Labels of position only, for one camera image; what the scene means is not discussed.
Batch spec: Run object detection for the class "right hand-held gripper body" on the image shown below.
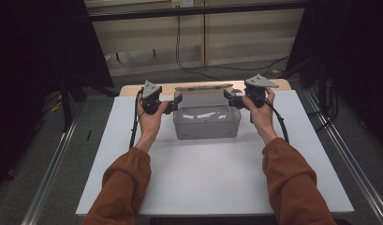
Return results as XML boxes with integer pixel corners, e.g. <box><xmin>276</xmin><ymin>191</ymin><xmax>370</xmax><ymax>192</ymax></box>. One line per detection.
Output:
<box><xmin>234</xmin><ymin>73</ymin><xmax>280</xmax><ymax>111</ymax></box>

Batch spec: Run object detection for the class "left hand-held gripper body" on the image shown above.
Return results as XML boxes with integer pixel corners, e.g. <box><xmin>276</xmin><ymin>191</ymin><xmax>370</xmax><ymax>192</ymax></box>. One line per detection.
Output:
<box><xmin>140</xmin><ymin>80</ymin><xmax>178</xmax><ymax>115</ymax></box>

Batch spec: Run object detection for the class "clear grey box lid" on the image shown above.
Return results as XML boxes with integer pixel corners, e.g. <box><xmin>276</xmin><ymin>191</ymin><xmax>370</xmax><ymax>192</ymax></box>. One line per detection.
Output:
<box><xmin>174</xmin><ymin>82</ymin><xmax>234</xmax><ymax>109</ymax></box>

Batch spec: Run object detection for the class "grey plastic storage box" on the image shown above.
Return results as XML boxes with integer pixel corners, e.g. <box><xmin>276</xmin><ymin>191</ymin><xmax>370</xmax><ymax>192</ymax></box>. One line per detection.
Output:
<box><xmin>172</xmin><ymin>105</ymin><xmax>243</xmax><ymax>141</ymax></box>

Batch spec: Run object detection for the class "person's left hand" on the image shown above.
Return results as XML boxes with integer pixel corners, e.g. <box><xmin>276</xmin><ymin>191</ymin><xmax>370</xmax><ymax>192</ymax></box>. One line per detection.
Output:
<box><xmin>136</xmin><ymin>93</ymin><xmax>169</xmax><ymax>143</ymax></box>

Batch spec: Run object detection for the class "person's right hand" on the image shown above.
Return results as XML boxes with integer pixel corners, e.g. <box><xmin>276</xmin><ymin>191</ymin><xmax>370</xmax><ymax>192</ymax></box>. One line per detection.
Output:
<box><xmin>241</xmin><ymin>86</ymin><xmax>276</xmax><ymax>140</ymax></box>

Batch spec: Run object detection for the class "wooden table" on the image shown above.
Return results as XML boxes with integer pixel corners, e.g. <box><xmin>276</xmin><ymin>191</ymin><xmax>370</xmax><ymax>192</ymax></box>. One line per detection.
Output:
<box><xmin>118</xmin><ymin>78</ymin><xmax>293</xmax><ymax>98</ymax></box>

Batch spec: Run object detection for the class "white board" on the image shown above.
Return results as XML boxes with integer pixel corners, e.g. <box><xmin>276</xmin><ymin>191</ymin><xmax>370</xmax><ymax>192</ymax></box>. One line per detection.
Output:
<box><xmin>75</xmin><ymin>90</ymin><xmax>355</xmax><ymax>218</ymax></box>

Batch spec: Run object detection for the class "black metal stand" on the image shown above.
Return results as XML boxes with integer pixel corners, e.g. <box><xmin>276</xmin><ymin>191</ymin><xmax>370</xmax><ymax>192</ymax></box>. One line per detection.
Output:
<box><xmin>59</xmin><ymin>69</ymin><xmax>88</xmax><ymax>133</ymax></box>

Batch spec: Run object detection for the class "black horizontal bar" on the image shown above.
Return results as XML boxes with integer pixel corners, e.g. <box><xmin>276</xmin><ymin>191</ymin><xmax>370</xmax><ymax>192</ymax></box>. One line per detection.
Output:
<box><xmin>89</xmin><ymin>2</ymin><xmax>307</xmax><ymax>23</ymax></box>

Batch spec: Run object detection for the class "yellow floor object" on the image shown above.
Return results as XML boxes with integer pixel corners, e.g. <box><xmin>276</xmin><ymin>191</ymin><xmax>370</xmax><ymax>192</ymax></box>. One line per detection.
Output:
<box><xmin>50</xmin><ymin>100</ymin><xmax>64</xmax><ymax>113</ymax></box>

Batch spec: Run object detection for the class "black curtain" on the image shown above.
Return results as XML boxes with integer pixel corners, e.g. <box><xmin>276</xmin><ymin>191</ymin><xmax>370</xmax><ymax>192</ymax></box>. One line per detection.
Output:
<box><xmin>286</xmin><ymin>0</ymin><xmax>383</xmax><ymax>153</ymax></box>
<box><xmin>0</xmin><ymin>0</ymin><xmax>114</xmax><ymax>192</ymax></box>

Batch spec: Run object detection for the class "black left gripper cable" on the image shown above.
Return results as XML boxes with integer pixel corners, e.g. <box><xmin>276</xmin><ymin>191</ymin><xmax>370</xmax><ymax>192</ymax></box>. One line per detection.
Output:
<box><xmin>128</xmin><ymin>88</ymin><xmax>145</xmax><ymax>150</ymax></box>

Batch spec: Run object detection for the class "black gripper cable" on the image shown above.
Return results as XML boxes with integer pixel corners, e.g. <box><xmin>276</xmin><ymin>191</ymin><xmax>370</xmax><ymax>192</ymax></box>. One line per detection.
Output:
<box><xmin>263</xmin><ymin>97</ymin><xmax>290</xmax><ymax>145</ymax></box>
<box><xmin>128</xmin><ymin>88</ymin><xmax>145</xmax><ymax>150</ymax></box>

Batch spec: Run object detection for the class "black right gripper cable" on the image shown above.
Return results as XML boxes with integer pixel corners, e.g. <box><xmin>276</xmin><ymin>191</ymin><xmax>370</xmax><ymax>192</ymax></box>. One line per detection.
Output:
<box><xmin>263</xmin><ymin>97</ymin><xmax>290</xmax><ymax>145</ymax></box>

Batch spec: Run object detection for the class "long black hanging cable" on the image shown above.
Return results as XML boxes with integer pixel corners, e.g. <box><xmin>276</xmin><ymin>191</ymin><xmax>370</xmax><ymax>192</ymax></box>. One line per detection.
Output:
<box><xmin>174</xmin><ymin>15</ymin><xmax>290</xmax><ymax>81</ymax></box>

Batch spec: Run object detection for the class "bundle of black floor cables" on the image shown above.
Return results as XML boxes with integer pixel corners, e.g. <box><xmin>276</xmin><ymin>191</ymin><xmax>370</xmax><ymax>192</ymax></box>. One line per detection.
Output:
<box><xmin>306</xmin><ymin>78</ymin><xmax>341</xmax><ymax>133</ymax></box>

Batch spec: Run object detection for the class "white wall outlet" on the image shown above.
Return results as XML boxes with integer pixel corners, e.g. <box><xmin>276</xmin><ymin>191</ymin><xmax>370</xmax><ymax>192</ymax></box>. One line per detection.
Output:
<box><xmin>171</xmin><ymin>0</ymin><xmax>195</xmax><ymax>9</ymax></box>

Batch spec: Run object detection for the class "metal floor rail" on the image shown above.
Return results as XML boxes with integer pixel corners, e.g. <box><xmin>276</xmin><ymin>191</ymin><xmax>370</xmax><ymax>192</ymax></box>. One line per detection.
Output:
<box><xmin>21</xmin><ymin>117</ymin><xmax>79</xmax><ymax>225</ymax></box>
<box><xmin>303</xmin><ymin>88</ymin><xmax>383</xmax><ymax>225</ymax></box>

